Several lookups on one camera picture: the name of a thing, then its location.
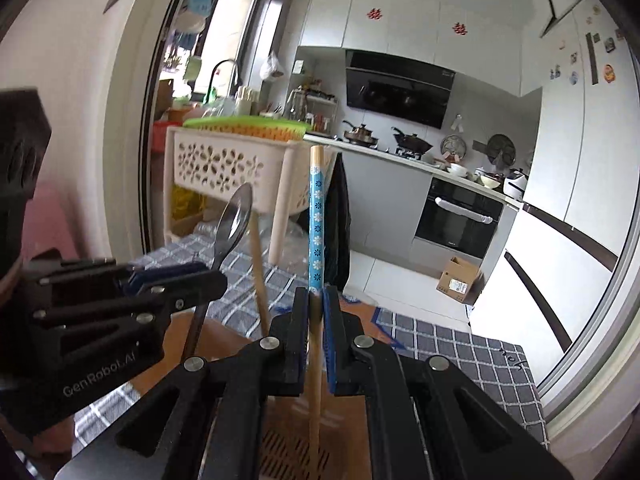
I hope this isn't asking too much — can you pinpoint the plain wooden chopstick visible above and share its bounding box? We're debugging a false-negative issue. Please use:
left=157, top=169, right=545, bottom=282
left=248, top=211, right=269, bottom=336

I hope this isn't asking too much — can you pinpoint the dark metal spoon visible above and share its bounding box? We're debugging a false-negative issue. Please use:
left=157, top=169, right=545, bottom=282
left=181, top=183, right=253, bottom=362

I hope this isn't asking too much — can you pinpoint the blue floral patterned chopstick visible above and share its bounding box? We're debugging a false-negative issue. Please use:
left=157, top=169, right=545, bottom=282
left=308, top=144, right=324, bottom=479

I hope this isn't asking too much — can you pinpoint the black kitchen faucet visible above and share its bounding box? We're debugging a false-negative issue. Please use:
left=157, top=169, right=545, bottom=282
left=208, top=58, right=243, bottom=99

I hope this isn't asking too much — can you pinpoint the pink utensil holder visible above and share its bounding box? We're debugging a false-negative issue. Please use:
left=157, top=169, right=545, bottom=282
left=131, top=311, right=372, bottom=479

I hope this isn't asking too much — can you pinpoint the pink plastic stool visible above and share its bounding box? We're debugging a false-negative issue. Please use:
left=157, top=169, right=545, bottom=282
left=22, top=182, right=78, bottom=261

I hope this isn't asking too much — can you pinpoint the beige perforated plastic rack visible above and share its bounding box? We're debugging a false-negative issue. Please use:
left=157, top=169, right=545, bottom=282
left=164, top=126, right=311, bottom=264

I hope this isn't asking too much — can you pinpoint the cardboard box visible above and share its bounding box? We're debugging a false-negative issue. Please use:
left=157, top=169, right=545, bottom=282
left=436, top=257, right=482, bottom=304

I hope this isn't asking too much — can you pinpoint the built-in black oven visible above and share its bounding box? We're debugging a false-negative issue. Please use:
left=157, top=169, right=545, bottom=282
left=416, top=178, right=503, bottom=259

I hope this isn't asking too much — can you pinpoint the green tray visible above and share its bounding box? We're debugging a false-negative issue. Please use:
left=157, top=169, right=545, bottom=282
left=182, top=116, right=308, bottom=142

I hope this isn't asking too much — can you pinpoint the brass pot with lid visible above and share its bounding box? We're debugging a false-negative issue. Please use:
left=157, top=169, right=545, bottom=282
left=343, top=119, right=378, bottom=148

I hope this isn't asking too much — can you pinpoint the black wok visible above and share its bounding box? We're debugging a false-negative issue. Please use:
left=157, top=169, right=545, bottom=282
left=392, top=127, right=433, bottom=157

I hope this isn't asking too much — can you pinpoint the white refrigerator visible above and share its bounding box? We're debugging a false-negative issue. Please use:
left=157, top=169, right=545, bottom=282
left=471, top=0, right=639, bottom=384

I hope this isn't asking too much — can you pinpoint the white rice cooker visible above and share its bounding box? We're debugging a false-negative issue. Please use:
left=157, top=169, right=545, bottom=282
left=503, top=168, right=528, bottom=200

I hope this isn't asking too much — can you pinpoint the black range hood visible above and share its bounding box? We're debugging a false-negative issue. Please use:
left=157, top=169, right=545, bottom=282
left=345, top=50, right=457, bottom=129

